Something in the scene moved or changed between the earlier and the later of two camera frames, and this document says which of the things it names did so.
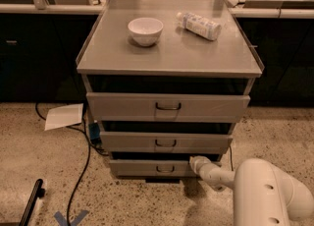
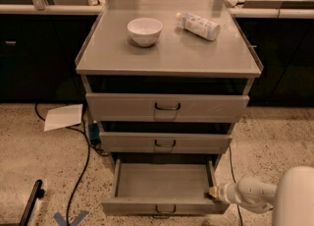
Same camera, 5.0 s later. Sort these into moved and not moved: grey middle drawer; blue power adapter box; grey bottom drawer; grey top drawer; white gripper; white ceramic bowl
Moved: grey bottom drawer; white gripper
Not moved: white ceramic bowl; grey top drawer; blue power adapter box; grey middle drawer
